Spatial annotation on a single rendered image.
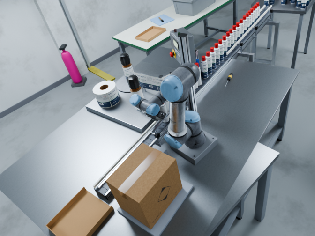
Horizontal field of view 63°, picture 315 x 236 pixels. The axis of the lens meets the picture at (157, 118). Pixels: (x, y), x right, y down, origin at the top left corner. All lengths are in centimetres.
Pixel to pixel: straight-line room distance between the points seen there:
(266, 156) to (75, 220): 121
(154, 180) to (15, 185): 114
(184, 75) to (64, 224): 110
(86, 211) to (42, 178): 49
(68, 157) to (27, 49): 276
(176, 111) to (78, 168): 90
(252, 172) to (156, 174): 62
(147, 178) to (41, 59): 359
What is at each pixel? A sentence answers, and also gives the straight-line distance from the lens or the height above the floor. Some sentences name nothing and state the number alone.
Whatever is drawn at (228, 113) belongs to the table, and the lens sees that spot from 201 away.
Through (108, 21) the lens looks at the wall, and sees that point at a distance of 504.
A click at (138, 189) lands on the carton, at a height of 112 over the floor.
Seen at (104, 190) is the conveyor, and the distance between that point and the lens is 167.
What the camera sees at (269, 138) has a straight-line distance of 269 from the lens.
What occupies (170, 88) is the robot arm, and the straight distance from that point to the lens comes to 120.
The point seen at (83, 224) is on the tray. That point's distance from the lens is 166.
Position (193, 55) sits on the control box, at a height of 134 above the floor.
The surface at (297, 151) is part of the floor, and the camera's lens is 292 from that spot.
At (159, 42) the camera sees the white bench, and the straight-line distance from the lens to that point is 329.
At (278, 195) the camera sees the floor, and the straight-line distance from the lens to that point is 258.
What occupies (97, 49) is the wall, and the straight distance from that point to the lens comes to 501.
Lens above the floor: 217
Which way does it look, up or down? 40 degrees down
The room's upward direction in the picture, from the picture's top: 15 degrees counter-clockwise
